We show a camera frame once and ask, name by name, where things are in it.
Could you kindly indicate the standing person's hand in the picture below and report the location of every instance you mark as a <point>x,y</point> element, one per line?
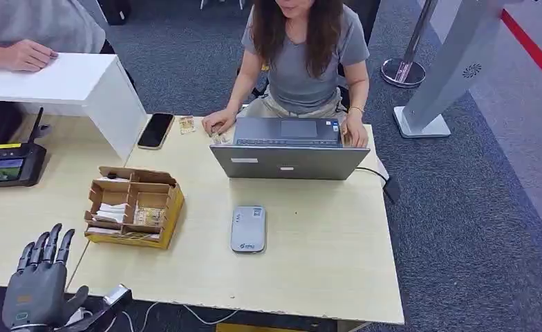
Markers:
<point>28,56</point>

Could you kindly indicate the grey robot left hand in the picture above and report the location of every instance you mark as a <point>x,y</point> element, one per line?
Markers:
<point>35,293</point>

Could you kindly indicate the person's left hand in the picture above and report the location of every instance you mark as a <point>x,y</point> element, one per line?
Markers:
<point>355,130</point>

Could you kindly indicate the person's right hand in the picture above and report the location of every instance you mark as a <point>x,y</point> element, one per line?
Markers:
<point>218,121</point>

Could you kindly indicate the patterned beige card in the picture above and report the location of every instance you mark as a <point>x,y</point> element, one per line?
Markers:
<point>220,139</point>
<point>187,124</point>

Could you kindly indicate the standing person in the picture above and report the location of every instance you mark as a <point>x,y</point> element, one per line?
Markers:
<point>37,20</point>

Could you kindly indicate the white desk partition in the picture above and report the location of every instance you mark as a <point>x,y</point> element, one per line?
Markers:
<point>69,80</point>

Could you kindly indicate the black smartphone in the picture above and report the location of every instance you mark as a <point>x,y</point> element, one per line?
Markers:
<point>155,130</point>

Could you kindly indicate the grey laptop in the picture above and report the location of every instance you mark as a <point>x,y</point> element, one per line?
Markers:
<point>289,162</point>

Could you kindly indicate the seated person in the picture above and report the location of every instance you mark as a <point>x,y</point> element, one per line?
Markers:
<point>298,68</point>

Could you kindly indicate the white card stack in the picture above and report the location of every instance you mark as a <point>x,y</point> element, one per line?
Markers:
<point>115,179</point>
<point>102,230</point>
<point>111,213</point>

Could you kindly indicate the black bag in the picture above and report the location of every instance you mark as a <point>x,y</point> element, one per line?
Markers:
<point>114,11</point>

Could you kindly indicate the wooden card box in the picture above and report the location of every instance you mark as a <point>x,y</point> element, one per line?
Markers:
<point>175,211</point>

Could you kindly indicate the grey card reader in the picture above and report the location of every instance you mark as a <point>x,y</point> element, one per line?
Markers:
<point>248,229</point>

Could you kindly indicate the black payment terminal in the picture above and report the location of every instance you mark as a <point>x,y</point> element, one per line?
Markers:
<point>10,167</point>

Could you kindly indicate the patterned card stack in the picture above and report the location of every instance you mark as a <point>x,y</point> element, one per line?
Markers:
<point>138,236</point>
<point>149,216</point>

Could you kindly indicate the white chair legs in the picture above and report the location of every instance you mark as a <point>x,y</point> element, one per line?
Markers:
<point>241,3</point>

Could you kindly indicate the red barrier belt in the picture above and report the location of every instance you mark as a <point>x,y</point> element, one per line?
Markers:
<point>534,52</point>

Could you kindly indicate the chrome stanchion post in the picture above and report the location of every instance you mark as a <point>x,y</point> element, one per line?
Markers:
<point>404,72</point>

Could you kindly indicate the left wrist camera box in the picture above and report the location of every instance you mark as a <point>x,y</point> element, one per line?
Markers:
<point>117,297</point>

